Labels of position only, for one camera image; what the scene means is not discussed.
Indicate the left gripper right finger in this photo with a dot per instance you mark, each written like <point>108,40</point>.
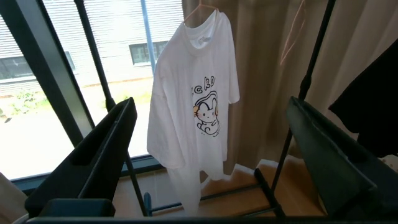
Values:
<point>335,180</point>

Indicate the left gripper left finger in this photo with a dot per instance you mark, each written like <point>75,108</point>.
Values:
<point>102,174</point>

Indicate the black garment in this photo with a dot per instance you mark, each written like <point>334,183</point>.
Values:
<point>373,109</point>

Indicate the white garment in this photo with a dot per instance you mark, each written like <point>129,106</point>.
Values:
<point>180,109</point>

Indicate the pink clothes hanger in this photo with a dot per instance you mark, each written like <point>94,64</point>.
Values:
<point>287,46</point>
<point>192,12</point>

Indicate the black clothes rack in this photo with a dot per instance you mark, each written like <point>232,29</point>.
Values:
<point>93,46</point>

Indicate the beige curtain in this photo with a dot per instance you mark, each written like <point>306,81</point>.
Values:
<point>9,202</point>
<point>264,93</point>

